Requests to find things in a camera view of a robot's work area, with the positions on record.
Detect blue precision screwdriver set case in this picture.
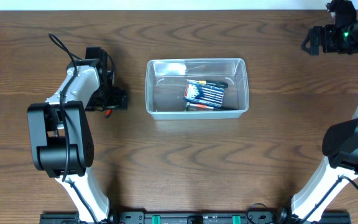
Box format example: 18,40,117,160
184,80,224,108

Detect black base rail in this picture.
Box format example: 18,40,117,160
39,211,352,224

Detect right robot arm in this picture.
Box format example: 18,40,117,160
276,1,358,223

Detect clear plastic container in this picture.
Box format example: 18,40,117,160
145,58,249,119

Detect claw hammer orange handle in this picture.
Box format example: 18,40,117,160
184,102,236,111

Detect red black handled pliers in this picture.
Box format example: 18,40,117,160
104,110,111,119

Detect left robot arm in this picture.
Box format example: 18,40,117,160
27,47,128,223

